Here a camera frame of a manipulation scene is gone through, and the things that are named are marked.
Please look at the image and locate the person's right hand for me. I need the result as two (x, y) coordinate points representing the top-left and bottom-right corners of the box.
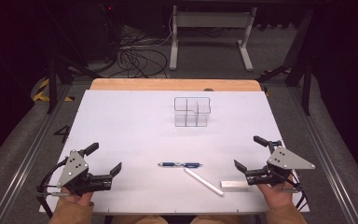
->
(255, 175), (295, 210)

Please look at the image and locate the person's left hand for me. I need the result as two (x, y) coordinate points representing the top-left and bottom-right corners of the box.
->
(60, 186), (94, 207)

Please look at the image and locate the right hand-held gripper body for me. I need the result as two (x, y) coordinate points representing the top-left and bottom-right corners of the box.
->
(245, 140), (316, 192)

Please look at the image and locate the white eraser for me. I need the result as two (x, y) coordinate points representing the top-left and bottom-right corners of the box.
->
(220, 180), (251, 189)

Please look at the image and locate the white board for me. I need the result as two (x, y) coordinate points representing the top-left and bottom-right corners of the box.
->
(39, 89), (310, 216)

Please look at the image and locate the wooden table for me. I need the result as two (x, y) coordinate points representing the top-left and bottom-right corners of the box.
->
(89, 77), (263, 92)

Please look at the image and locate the clear plastic organizer box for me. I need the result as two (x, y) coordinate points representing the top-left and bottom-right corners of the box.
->
(173, 96), (212, 128)

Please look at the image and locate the tangle of black cables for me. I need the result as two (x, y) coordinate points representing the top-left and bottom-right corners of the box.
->
(111, 27), (170, 79)

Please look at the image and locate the blue pen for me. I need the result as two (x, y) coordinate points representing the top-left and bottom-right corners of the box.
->
(158, 161), (203, 169)

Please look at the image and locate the yellow black hazard tape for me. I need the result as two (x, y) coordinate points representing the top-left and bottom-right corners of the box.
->
(32, 77), (76, 103)

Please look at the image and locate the white metal stand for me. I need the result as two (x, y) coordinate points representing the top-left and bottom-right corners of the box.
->
(169, 5), (258, 72)

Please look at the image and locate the aluminium floor rail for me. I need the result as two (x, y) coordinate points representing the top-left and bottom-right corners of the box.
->
(0, 85), (73, 224)
(287, 87), (357, 224)

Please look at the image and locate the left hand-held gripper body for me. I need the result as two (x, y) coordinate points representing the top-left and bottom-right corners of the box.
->
(56, 149), (113, 196)

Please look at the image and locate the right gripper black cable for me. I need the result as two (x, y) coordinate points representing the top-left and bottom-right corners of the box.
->
(292, 172), (310, 213)

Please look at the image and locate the black metal stand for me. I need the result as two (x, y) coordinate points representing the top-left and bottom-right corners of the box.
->
(255, 8), (315, 117)
(46, 57), (104, 115)

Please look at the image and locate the white pen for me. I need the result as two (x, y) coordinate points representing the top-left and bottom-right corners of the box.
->
(184, 167), (225, 197)

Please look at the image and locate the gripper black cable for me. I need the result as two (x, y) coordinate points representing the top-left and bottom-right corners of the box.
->
(292, 172), (310, 213)
(35, 157), (70, 218)

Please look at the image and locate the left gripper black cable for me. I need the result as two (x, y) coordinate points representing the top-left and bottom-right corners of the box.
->
(35, 157), (70, 218)

